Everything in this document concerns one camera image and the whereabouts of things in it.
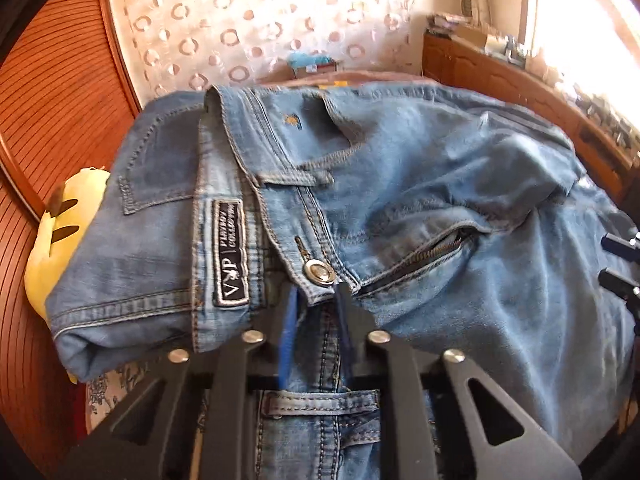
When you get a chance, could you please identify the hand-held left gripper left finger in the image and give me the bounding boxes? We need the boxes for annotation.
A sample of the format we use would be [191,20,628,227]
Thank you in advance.
[60,285,301,480]

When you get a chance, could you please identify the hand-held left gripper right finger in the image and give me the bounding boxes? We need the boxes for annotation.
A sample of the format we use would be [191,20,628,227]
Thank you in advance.
[332,282,583,480]

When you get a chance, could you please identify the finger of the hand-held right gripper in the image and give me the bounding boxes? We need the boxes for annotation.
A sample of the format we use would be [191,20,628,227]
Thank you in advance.
[598,268,640,302]
[601,231,640,262]

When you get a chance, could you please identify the blue denim pants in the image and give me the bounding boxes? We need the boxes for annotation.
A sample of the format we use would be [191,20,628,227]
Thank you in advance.
[47,82,640,480]

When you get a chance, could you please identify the cluster of small dresser items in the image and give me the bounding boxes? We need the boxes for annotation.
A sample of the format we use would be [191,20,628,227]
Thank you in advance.
[426,12,640,153]

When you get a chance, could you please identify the blue floral white bedspread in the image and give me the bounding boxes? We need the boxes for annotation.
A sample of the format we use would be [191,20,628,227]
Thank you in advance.
[81,357,153,436]

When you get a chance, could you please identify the bright window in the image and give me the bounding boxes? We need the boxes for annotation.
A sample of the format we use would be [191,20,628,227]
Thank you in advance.
[522,0,640,128]

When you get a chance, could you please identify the wooden dresser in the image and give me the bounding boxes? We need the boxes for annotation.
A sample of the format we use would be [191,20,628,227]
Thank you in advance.
[421,31,640,207]

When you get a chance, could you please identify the yellow plush toy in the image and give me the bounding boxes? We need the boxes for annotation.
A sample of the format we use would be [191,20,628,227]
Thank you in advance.
[24,166,114,386]

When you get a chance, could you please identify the cardboard box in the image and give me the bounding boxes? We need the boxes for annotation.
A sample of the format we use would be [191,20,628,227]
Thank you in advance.
[457,26,490,50]

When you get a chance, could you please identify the blue tissue box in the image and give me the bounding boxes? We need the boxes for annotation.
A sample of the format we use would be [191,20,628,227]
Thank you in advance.
[286,51,342,79]

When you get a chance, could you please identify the sheer curtain with circle print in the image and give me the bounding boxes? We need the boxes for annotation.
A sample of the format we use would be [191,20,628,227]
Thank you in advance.
[104,0,427,107]

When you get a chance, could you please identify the wooden headboard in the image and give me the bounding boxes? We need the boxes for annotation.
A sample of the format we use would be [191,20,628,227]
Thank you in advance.
[0,0,147,463]

